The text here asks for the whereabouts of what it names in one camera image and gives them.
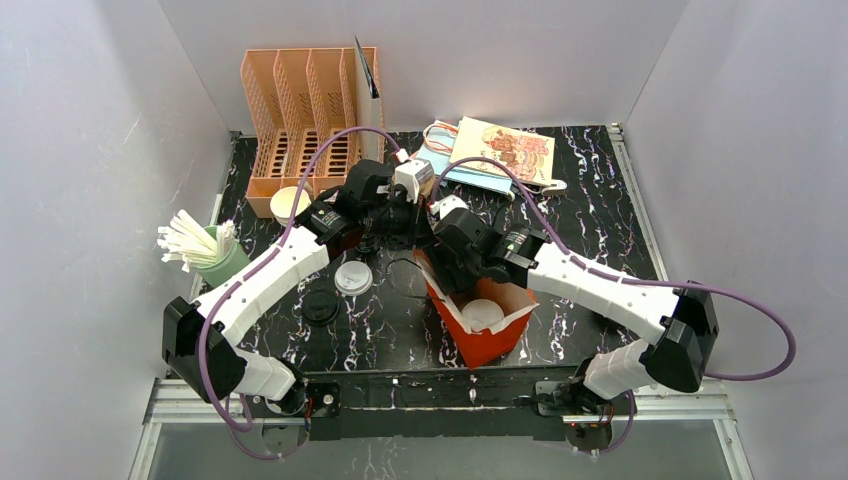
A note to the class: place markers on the grey folder in organizer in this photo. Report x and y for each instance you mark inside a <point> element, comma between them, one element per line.
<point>368,101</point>

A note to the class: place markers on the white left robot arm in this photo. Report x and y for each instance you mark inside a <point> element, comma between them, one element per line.
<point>200,338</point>

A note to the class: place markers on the orange plastic file organizer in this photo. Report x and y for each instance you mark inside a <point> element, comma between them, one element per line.
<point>298,98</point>

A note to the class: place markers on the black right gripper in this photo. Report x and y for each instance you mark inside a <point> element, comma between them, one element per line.
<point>441,258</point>

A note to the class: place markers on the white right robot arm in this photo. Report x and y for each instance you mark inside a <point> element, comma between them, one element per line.
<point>675,327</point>

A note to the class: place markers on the orange paper bag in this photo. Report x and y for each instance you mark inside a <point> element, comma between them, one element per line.
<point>476,350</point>

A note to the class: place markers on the white cup lid underneath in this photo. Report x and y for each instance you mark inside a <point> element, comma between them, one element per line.
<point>353,278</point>

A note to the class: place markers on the black cup lid left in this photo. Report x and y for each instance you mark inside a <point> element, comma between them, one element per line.
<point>320,307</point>

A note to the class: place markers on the light blue paper bag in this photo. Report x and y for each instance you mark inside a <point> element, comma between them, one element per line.
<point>438,140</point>

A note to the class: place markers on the green straw holder cup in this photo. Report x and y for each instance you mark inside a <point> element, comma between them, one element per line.
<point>233,260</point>

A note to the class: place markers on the white wrapped straws bundle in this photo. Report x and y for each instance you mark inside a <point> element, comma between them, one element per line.
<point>185,240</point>

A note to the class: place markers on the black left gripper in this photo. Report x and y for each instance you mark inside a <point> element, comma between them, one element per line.
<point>395,221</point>

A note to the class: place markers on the black paper cup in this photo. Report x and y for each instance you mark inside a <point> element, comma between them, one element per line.
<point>368,245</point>

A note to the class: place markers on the aluminium rail frame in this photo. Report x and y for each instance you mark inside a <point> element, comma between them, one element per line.
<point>665,436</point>

